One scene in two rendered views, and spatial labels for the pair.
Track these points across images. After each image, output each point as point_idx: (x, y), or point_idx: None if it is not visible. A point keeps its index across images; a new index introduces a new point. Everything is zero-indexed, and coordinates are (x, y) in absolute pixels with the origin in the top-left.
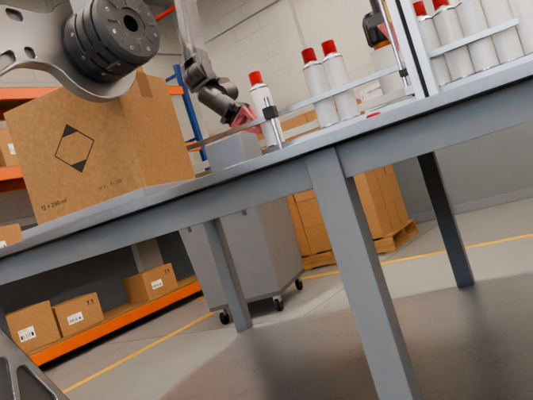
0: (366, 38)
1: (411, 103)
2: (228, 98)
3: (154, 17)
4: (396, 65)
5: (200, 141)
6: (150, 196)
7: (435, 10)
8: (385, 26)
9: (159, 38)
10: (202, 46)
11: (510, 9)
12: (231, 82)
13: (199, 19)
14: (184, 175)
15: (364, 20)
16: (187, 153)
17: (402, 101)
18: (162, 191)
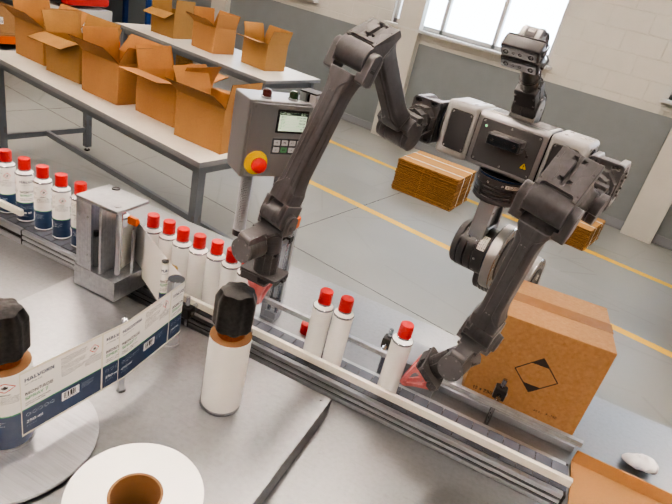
0: (252, 322)
1: (315, 276)
2: (439, 352)
3: (453, 239)
4: (276, 301)
5: (474, 391)
6: (458, 337)
7: (237, 262)
8: (285, 268)
9: (449, 250)
10: (479, 304)
11: (159, 269)
12: (447, 355)
13: (494, 278)
14: (464, 374)
15: (288, 272)
16: (468, 370)
17: (276, 326)
18: (449, 333)
